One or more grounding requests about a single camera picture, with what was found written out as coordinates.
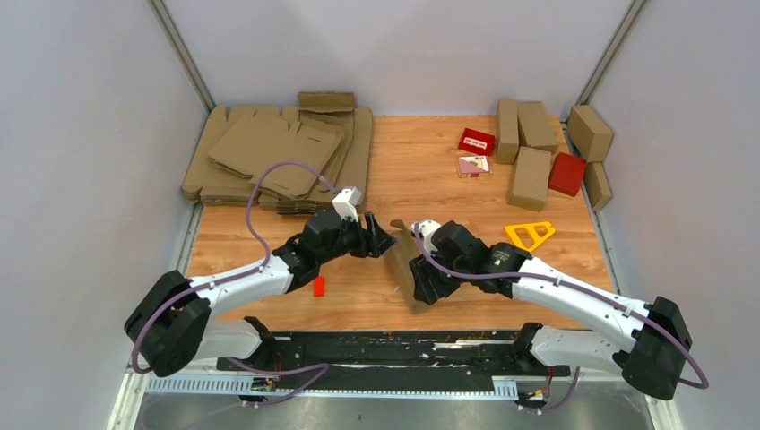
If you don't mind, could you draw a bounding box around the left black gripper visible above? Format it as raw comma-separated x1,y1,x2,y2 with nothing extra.
318,211,398,265

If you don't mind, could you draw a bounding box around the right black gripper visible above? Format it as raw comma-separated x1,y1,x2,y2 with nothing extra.
409,248,471,305

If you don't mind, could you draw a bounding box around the brown cardboard box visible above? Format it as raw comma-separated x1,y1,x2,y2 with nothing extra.
384,219,432,315

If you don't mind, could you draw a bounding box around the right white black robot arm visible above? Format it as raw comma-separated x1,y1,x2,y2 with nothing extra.
410,219,709,400

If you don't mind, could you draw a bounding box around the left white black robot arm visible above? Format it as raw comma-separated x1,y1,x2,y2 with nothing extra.
124,210,396,377

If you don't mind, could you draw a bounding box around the pink white printed box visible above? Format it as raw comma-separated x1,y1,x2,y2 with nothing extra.
456,155,491,178

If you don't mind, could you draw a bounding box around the folded cardboard box front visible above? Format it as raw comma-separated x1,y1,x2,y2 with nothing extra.
506,147,552,211

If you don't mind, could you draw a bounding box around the red box with white labels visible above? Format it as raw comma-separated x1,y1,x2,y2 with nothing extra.
457,127,497,156

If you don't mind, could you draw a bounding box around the plain red box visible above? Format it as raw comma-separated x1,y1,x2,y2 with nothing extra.
548,153,587,197

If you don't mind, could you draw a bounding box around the folded cardboard box upright left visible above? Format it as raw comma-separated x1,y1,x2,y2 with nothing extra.
496,98,520,164

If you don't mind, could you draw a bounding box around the folded cardboard box back middle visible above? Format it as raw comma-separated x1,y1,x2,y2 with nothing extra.
517,101,558,154

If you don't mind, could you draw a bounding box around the folded cardboard box right edge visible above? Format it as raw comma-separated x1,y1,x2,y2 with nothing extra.
583,162,612,212

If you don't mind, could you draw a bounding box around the folded cardboard box far right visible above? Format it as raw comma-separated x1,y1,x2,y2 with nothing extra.
566,105,614,162

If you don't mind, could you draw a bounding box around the small orange block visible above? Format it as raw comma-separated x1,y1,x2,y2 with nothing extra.
313,275,326,297

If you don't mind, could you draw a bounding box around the stack of flat cardboard blanks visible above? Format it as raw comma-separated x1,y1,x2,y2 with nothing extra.
181,91,374,215

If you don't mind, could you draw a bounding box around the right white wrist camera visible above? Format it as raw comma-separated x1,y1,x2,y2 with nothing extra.
413,219,441,247

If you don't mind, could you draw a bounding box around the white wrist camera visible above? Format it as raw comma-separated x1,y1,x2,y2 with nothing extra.
413,219,441,247
332,186,362,222

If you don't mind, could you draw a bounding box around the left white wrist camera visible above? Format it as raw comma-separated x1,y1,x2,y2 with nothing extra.
332,186,362,222

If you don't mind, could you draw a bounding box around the yellow plastic triangle frame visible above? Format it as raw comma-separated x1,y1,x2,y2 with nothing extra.
504,221,556,253

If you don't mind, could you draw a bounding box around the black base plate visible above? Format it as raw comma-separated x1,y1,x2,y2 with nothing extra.
244,330,571,391

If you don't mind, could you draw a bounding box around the white slotted cable duct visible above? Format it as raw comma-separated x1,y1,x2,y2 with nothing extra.
145,374,519,401

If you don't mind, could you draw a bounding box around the aluminium rail frame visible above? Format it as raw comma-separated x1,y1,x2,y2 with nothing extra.
106,203,684,429

